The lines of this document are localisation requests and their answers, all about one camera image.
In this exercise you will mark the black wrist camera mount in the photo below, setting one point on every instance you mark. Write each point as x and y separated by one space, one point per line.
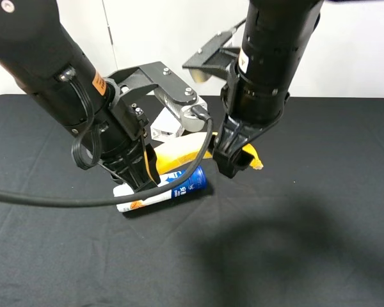
214 58
132 84

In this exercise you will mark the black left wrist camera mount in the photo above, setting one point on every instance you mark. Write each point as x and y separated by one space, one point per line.
132 84

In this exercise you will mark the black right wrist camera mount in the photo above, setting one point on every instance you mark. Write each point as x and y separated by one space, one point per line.
214 58

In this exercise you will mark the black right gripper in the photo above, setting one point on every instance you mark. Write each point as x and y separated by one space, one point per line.
254 102

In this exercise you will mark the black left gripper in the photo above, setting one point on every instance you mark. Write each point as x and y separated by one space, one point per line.
122 151

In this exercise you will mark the white and blue bottle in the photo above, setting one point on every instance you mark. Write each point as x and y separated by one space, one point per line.
197 181

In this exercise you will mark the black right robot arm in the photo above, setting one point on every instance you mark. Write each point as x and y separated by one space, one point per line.
275 37

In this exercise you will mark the black tablecloth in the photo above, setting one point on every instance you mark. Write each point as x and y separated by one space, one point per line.
306 230

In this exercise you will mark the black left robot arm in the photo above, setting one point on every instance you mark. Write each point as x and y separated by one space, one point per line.
46 63

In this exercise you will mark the small white carton box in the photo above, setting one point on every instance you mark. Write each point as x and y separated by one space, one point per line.
165 127

